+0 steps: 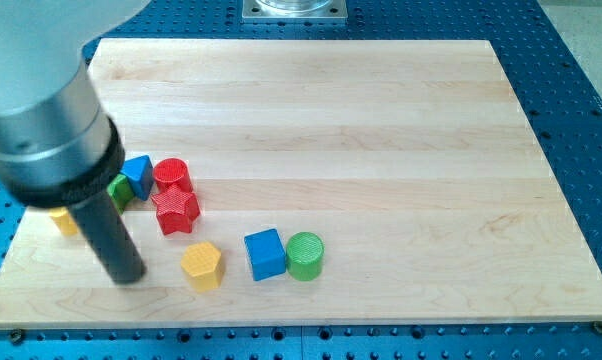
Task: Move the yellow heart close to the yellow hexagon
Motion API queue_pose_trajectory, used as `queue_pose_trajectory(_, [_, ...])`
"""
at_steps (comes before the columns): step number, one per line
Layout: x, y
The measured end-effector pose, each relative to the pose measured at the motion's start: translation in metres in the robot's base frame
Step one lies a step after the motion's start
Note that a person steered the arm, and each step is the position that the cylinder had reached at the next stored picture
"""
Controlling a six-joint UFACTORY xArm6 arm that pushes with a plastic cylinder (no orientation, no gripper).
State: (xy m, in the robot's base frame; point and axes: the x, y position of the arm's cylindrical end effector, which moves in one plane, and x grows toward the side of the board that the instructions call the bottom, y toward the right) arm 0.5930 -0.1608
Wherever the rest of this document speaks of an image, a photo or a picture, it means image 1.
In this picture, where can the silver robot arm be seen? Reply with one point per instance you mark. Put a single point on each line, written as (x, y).
(58, 147)

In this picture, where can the blue cube block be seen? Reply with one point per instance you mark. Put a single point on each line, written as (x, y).
(266, 254)

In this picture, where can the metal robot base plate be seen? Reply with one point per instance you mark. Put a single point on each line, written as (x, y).
(264, 10)

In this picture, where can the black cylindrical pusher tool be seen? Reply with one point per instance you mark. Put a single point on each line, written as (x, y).
(95, 214)

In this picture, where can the red cylinder block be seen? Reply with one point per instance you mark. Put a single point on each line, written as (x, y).
(172, 171)

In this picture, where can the blue triangle block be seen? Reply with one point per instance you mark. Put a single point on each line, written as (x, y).
(139, 171)

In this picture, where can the green cylinder block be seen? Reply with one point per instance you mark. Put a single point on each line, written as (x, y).
(304, 256)

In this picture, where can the yellow heart block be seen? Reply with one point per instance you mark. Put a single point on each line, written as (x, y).
(63, 221)

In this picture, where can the red star block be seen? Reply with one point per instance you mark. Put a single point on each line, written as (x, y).
(176, 210)

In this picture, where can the yellow hexagon block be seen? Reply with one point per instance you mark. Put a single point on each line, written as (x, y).
(203, 265)

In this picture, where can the wooden board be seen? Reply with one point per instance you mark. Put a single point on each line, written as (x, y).
(413, 161)

